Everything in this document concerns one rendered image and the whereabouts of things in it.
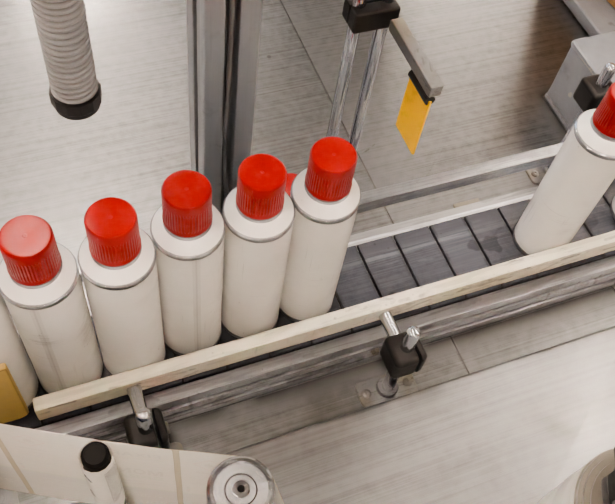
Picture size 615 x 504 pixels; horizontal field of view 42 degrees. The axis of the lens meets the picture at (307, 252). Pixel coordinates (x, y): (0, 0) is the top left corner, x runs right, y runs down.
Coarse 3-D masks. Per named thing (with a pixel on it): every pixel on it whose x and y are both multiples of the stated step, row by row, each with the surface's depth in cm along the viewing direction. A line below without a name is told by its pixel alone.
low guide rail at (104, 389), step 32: (544, 256) 73; (576, 256) 75; (416, 288) 70; (448, 288) 71; (480, 288) 73; (320, 320) 68; (352, 320) 68; (192, 352) 65; (224, 352) 65; (256, 352) 67; (96, 384) 62; (128, 384) 63; (160, 384) 65
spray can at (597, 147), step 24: (576, 120) 66; (600, 120) 63; (576, 144) 65; (600, 144) 64; (552, 168) 70; (576, 168) 66; (600, 168) 65; (552, 192) 70; (576, 192) 68; (600, 192) 68; (528, 216) 75; (552, 216) 72; (576, 216) 71; (528, 240) 76; (552, 240) 74
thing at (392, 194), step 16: (560, 144) 75; (496, 160) 73; (512, 160) 73; (528, 160) 73; (544, 160) 74; (432, 176) 71; (448, 176) 71; (464, 176) 71; (480, 176) 72; (496, 176) 73; (368, 192) 69; (384, 192) 70; (400, 192) 70; (416, 192) 70; (432, 192) 71; (368, 208) 70; (80, 272) 62
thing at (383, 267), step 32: (608, 192) 83; (448, 224) 79; (480, 224) 79; (512, 224) 79; (608, 224) 81; (352, 256) 75; (384, 256) 76; (416, 256) 76; (448, 256) 77; (480, 256) 77; (512, 256) 77; (608, 256) 79; (352, 288) 74; (384, 288) 74; (288, 320) 71; (288, 352) 71; (32, 416) 64; (64, 416) 64
